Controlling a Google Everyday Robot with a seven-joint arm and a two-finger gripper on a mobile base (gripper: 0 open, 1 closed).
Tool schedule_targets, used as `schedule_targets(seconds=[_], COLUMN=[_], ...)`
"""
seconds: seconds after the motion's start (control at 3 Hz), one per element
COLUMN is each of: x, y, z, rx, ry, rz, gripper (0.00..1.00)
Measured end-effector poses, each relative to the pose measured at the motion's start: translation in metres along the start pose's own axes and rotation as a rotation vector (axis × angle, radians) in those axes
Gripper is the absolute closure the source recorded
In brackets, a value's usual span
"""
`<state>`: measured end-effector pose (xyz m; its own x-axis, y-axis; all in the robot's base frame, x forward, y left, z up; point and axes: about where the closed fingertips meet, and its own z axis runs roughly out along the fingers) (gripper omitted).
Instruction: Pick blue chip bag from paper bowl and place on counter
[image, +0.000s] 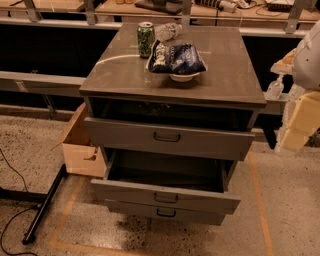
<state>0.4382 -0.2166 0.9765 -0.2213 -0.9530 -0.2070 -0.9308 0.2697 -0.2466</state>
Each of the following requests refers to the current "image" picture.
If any blue chip bag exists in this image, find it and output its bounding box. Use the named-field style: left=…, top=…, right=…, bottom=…
left=146, top=40, right=207, bottom=75

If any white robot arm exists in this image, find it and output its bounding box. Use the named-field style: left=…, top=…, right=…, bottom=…
left=270, top=21, right=320, bottom=153

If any middle open grey drawer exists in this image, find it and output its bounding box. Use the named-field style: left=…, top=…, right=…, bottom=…
left=91, top=150, right=240, bottom=215

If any green soda can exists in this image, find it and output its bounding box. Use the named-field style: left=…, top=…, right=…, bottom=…
left=137, top=21, right=155, bottom=58

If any bottom grey drawer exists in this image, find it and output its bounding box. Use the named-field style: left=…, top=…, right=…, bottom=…
left=106, top=201, right=225, bottom=226

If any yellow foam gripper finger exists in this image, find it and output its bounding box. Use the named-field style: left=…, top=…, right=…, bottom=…
left=270, top=49, right=296, bottom=75
left=275, top=84, right=320, bottom=153

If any hand sanitizer bottle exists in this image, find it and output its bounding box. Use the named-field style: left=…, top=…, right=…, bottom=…
left=266, top=74, right=284, bottom=100

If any white paper bowl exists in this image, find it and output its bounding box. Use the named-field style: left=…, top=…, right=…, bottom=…
left=169, top=72, right=200, bottom=83

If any black metal floor bar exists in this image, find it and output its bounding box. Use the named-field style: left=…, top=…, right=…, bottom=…
left=22, top=164, right=66, bottom=245

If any top grey drawer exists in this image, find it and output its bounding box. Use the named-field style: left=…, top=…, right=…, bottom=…
left=84, top=117, right=254, bottom=161

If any wooden workbench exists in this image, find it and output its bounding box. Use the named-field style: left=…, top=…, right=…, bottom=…
left=0, top=0, right=320, bottom=24

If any black floor cable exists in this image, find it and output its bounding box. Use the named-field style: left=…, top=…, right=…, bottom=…
left=0, top=148, right=40, bottom=256

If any grey metal rail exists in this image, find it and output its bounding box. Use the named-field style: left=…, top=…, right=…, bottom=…
left=0, top=71, right=85, bottom=97

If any grey drawer cabinet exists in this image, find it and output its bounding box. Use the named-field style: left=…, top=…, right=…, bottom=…
left=79, top=22, right=267, bottom=227

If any clear plastic water bottle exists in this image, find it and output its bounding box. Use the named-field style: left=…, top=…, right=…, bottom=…
left=155, top=22, right=182, bottom=42

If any cardboard box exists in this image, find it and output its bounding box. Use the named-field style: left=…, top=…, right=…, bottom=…
left=52, top=103, right=107, bottom=177

